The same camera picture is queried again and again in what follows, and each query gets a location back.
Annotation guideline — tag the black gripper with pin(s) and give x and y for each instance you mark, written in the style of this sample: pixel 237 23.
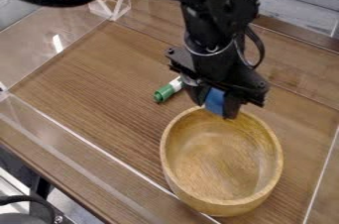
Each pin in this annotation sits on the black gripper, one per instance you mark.
pixel 223 66

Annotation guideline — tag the blue foam block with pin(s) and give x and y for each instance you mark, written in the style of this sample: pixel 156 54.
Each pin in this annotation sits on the blue foam block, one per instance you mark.
pixel 215 101

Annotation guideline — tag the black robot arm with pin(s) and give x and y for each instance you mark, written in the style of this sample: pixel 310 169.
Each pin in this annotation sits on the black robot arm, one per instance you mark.
pixel 214 20

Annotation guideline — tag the brown wooden bowl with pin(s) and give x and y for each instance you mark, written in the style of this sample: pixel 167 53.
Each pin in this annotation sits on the brown wooden bowl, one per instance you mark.
pixel 222 164

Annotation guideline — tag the green whiteboard marker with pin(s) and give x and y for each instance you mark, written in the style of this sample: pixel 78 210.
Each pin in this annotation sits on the green whiteboard marker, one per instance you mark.
pixel 166 91

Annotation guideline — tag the black metal stand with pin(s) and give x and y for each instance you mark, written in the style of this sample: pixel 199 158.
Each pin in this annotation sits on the black metal stand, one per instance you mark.
pixel 24 192

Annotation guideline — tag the clear acrylic tray wall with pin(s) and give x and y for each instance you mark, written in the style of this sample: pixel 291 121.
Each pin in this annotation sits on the clear acrylic tray wall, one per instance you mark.
pixel 79 119

